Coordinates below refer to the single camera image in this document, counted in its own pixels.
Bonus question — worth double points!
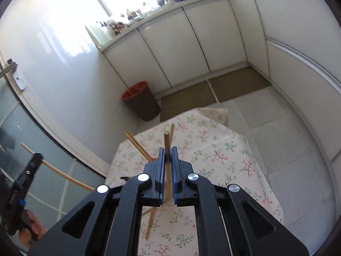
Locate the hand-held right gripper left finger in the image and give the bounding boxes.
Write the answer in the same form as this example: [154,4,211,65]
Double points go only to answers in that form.
[27,147,166,256]

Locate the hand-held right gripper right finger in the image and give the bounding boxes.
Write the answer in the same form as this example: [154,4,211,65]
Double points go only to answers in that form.
[171,147,309,256]

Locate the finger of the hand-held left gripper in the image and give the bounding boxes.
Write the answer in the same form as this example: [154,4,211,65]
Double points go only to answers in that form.
[16,153,43,190]

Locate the person's left hand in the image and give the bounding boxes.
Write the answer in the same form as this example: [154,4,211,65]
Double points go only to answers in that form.
[17,211,49,249]

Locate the glass door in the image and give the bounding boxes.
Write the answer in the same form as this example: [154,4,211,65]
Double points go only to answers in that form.
[0,51,107,246]

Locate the floral tablecloth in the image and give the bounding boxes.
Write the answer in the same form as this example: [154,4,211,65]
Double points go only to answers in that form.
[105,107,284,256]

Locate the pair of wooden chopsticks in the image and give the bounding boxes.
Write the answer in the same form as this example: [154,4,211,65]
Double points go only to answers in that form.
[124,133,152,162]

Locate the brown trash can red rim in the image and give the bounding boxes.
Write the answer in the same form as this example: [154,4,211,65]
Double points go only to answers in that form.
[122,81,162,122]

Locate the brown floor mat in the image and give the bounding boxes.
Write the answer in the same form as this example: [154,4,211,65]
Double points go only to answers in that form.
[159,81,217,122]
[208,66,273,103]

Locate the small countertop ornament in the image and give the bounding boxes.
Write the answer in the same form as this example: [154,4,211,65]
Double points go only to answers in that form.
[100,19,125,36]

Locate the white base cabinets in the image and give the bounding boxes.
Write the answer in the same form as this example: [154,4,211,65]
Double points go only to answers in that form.
[85,0,341,166]

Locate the small countertop jars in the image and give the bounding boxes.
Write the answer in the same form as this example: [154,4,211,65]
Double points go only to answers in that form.
[125,8,146,22]

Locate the metal door handle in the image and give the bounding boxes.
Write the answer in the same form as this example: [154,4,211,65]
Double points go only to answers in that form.
[0,59,27,91]

